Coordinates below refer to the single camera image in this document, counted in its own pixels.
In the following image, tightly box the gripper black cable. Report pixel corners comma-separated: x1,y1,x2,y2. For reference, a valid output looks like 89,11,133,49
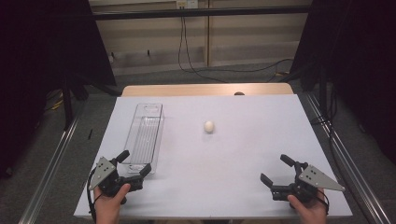
86,167,104,223
317,189,331,217

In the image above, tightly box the yellow cable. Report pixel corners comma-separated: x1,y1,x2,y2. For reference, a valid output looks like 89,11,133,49
49,94,65,111

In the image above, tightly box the metal floor rail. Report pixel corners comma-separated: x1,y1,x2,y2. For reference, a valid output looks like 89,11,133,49
18,104,86,224
304,92,391,224

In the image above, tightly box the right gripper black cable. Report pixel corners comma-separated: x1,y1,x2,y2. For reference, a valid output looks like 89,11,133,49
317,189,331,217

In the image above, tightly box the person's right hand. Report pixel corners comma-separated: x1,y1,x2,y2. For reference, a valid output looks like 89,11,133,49
287,189,328,217

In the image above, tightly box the white wall outlet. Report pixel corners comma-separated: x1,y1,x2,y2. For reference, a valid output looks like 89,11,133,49
176,0,199,10

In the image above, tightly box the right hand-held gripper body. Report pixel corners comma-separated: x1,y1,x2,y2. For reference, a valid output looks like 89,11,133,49
271,161,346,203

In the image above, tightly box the black stand leg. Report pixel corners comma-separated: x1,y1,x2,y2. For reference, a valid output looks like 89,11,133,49
317,66,332,120
60,76,77,131

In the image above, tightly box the black horizontal bar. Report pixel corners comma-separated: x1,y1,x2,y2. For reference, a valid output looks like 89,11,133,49
92,5,313,21

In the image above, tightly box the white table cover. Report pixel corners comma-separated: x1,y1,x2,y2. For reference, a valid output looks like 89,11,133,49
74,94,353,219

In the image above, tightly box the black cable beside rail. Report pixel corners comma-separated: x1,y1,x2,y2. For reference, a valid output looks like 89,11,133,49
310,83,345,176

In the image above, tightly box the clear plastic container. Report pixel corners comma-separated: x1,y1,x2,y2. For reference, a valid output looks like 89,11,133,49
122,103,165,175

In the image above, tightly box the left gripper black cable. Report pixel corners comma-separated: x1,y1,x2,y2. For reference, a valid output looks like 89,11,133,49
86,167,104,223

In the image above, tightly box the person's left hand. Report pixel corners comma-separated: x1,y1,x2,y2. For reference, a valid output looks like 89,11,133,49
93,183,132,217

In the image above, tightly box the black hanging cable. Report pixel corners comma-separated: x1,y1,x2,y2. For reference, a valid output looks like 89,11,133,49
177,16,232,84

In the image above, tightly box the black curtain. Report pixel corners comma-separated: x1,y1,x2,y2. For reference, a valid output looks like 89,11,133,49
290,0,396,166
0,0,118,179

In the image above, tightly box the black floor cable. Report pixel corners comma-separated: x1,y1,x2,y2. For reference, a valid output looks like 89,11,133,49
186,58,294,77

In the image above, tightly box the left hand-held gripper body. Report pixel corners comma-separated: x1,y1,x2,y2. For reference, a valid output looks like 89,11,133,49
88,157,144,198

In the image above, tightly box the wooden table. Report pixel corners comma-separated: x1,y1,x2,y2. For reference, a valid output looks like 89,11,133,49
120,82,294,98

